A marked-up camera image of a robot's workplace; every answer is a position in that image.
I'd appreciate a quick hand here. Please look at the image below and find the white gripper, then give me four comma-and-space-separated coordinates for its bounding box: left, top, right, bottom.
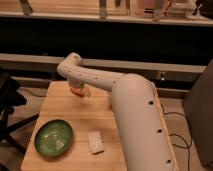
68, 79, 91, 97

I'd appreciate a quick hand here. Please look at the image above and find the orange red pepper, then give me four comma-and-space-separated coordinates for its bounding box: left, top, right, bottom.
70, 88, 84, 97

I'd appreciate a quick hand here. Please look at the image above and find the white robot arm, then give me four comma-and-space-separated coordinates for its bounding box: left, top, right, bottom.
57, 53, 178, 171

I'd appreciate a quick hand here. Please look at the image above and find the wooden table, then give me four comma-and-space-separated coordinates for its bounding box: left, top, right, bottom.
21, 80, 179, 171

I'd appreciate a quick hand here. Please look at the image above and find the white sponge block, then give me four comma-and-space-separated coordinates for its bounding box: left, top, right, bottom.
88, 131, 104, 154

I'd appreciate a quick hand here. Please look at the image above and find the green glass bowl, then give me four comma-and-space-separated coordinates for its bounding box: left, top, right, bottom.
34, 119, 73, 158

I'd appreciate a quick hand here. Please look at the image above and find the black chair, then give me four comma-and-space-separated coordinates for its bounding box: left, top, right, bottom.
0, 67, 39, 154

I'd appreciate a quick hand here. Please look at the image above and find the dark cabinet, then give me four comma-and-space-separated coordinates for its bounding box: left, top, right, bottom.
182, 59, 213, 170

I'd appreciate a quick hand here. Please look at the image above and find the black cable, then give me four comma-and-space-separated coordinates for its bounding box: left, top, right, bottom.
161, 105, 193, 171

